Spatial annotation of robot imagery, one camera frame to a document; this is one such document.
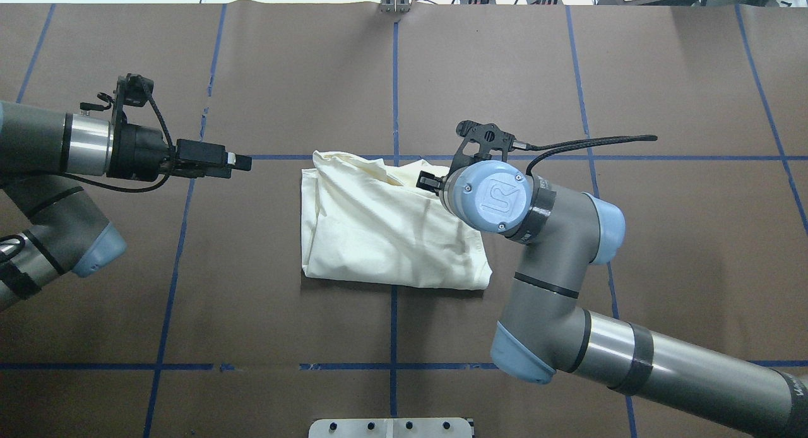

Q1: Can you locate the cream long-sleeve cat shirt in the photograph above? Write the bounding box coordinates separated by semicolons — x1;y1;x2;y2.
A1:
300;151;492;291

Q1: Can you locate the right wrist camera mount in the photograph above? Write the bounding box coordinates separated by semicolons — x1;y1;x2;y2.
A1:
448;121;516;174

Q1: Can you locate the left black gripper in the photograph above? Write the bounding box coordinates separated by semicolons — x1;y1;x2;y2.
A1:
114;124;253;181

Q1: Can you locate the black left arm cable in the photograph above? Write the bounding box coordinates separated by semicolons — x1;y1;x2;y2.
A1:
63;75;177;192

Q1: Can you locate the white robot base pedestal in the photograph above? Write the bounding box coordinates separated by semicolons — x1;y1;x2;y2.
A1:
308;417;477;437

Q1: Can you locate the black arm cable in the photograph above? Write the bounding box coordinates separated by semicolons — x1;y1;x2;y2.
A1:
511;134;658;177
63;75;177;192

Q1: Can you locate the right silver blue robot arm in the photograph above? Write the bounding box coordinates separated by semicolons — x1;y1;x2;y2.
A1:
396;161;807;437

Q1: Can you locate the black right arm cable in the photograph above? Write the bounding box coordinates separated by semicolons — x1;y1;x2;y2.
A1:
511;134;658;177

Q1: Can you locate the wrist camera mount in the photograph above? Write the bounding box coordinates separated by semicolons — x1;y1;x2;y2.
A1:
448;121;516;174
79;73;154;127

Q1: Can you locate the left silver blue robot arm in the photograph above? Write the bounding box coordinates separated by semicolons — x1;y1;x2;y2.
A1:
1;102;253;311

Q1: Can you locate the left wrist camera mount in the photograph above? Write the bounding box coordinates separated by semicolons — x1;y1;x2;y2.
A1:
79;73;154;127

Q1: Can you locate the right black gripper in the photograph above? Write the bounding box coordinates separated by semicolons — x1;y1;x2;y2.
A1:
415;170;448;196

